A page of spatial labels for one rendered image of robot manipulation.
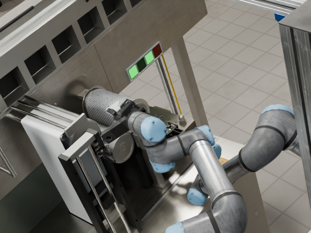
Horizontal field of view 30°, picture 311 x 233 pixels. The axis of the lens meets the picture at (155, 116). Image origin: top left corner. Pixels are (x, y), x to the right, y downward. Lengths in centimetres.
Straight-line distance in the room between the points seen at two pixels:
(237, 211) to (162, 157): 38
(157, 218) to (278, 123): 69
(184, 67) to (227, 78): 131
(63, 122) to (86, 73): 46
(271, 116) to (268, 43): 285
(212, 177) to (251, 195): 103
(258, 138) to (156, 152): 36
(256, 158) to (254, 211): 83
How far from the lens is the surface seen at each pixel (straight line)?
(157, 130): 182
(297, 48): 118
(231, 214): 159
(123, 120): 197
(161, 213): 242
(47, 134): 216
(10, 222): 254
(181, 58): 327
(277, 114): 206
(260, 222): 289
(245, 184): 266
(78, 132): 217
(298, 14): 119
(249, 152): 200
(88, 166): 210
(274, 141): 199
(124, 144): 235
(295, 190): 360
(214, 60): 483
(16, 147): 243
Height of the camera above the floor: 263
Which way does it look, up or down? 37 degrees down
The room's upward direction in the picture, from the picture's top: 20 degrees counter-clockwise
